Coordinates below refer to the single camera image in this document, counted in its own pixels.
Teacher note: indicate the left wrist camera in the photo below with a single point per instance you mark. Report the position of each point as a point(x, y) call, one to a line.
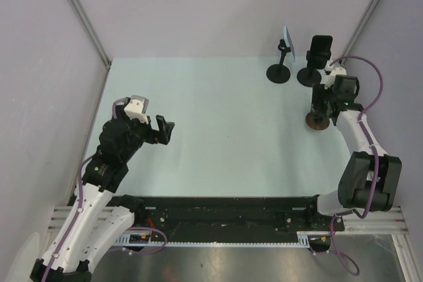
point(136, 108)

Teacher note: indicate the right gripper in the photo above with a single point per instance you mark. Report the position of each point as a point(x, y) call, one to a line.
point(319, 92)

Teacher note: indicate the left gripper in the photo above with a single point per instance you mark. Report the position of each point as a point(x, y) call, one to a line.
point(161, 136)

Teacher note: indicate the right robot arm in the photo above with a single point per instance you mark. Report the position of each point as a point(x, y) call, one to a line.
point(369, 181)

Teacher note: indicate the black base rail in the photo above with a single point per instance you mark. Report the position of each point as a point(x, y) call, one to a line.
point(233, 219)

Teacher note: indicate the black phone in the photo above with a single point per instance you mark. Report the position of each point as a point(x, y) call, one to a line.
point(321, 46)

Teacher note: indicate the white cable duct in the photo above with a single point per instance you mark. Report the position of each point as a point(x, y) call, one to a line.
point(284, 240)

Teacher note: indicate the light blue phone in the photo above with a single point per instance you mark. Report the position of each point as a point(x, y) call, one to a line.
point(289, 43)

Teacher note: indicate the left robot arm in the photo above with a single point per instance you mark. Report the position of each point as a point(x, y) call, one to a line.
point(79, 245)

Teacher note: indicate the wooden base phone stand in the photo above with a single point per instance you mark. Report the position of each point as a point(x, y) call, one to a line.
point(317, 121)

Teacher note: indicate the black stand with blue phone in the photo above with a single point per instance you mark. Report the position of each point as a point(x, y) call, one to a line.
point(279, 73)

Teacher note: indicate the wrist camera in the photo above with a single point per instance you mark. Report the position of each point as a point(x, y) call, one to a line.
point(136, 108)
point(330, 74)

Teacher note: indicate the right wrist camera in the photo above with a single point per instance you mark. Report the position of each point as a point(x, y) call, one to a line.
point(330, 74)

